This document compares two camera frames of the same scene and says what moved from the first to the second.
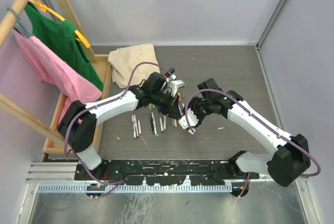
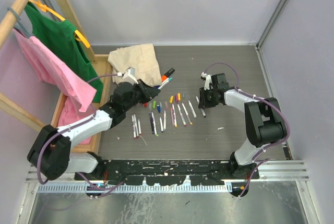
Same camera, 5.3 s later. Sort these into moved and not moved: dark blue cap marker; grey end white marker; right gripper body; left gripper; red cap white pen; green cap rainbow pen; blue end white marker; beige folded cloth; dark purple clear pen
Moved: dark blue cap marker; right gripper body; left gripper
Not moved: grey end white marker; blue end white marker; green cap rainbow pen; red cap white pen; dark purple clear pen; beige folded cloth
